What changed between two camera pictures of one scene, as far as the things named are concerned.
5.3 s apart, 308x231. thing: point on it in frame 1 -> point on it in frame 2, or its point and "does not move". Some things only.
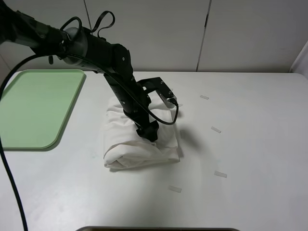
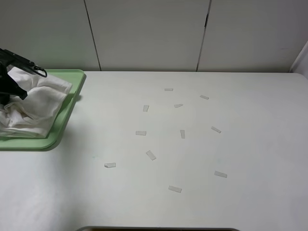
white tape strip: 215,129 does not move
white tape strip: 175,189 does not move
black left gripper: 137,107 -> 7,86
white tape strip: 205,97 does not move
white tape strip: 220,174 does not move
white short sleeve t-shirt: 123,147 -> 32,116
